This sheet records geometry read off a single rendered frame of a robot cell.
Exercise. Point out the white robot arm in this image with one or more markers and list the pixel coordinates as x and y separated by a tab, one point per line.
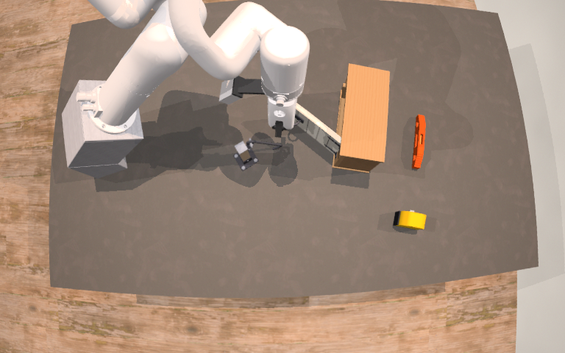
157	54

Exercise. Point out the small brown wooden cabinet with white door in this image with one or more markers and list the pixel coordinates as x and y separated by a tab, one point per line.
362	119

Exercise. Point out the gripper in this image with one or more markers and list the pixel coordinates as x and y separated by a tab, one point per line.
283	118

